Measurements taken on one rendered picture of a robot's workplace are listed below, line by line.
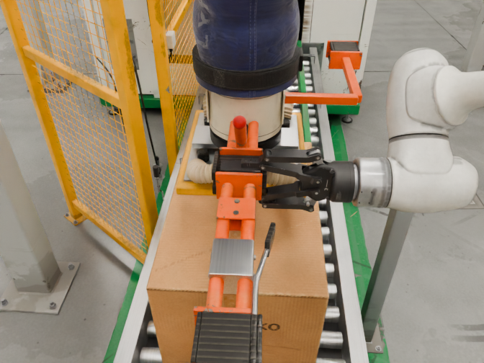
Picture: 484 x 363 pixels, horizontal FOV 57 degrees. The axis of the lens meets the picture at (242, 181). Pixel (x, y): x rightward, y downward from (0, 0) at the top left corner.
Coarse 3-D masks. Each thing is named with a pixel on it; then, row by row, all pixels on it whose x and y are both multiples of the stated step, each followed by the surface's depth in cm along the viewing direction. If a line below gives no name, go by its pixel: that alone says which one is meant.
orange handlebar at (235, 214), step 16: (352, 80) 109; (288, 96) 103; (304, 96) 102; (320, 96) 102; (336, 96) 102; (352, 96) 102; (256, 128) 92; (256, 144) 88; (224, 192) 76; (224, 208) 72; (240, 208) 72; (224, 224) 70; (240, 224) 73; (208, 288) 61; (240, 288) 60; (208, 304) 58; (240, 304) 58
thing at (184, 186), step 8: (200, 112) 119; (200, 120) 116; (192, 128) 114; (192, 136) 111; (192, 152) 105; (200, 152) 101; (208, 152) 101; (184, 160) 103; (208, 160) 102; (184, 168) 101; (184, 176) 98; (176, 184) 97; (184, 184) 96; (192, 184) 96; (200, 184) 96; (208, 184) 96; (176, 192) 96; (184, 192) 96; (192, 192) 96; (200, 192) 96; (208, 192) 96
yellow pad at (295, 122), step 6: (294, 114) 120; (300, 114) 120; (288, 120) 111; (294, 120) 116; (300, 120) 117; (282, 126) 111; (288, 126) 111; (294, 126) 114; (300, 126) 115; (300, 132) 113; (300, 138) 110; (300, 144) 108; (270, 186) 96
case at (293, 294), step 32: (192, 224) 112; (256, 224) 112; (288, 224) 112; (320, 224) 112; (160, 256) 104; (192, 256) 104; (256, 256) 104; (288, 256) 104; (320, 256) 104; (160, 288) 97; (192, 288) 97; (288, 288) 97; (320, 288) 97; (160, 320) 104; (192, 320) 103; (288, 320) 101; (320, 320) 100; (160, 352) 113; (288, 352) 110
